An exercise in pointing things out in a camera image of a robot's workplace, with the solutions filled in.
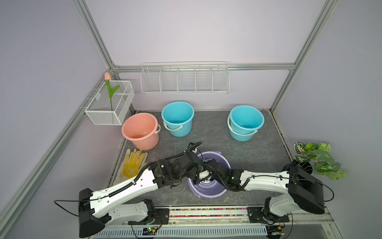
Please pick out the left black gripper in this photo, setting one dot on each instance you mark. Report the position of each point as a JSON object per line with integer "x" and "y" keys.
{"x": 194, "y": 170}

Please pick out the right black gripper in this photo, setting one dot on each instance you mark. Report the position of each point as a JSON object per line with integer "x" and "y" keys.
{"x": 207, "y": 167}

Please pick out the purple bucket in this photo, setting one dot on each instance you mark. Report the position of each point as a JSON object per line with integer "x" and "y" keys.
{"x": 210, "y": 188}

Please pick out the pink plastic bucket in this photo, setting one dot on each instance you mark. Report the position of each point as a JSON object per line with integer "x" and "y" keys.
{"x": 142, "y": 130}

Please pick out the teal bucket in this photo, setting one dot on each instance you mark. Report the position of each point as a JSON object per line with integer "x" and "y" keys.
{"x": 244, "y": 121}
{"x": 177, "y": 118}

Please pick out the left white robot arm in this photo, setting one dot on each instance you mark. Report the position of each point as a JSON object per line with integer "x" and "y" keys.
{"x": 98, "y": 209}

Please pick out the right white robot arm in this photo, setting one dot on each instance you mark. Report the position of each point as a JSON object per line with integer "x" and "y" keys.
{"x": 298, "y": 189}

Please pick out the yellow white work glove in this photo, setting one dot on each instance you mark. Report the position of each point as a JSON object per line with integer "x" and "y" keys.
{"x": 133, "y": 162}

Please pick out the potted green plant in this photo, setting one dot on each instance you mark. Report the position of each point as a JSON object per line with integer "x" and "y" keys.
{"x": 315, "y": 158}

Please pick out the pink artificial tulip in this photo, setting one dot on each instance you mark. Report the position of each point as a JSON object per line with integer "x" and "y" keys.
{"x": 111, "y": 91}

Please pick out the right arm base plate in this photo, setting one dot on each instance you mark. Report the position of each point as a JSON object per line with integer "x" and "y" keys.
{"x": 262, "y": 216}

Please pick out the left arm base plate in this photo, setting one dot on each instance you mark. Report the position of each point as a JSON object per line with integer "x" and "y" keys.
{"x": 160, "y": 217}

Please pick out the white vented cable duct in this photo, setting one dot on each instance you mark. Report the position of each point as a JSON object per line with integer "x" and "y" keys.
{"x": 181, "y": 232}

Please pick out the white wire basket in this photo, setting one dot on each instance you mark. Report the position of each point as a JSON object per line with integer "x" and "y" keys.
{"x": 98, "y": 110}

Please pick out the long white wire shelf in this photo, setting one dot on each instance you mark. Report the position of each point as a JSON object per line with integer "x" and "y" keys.
{"x": 185, "y": 78}

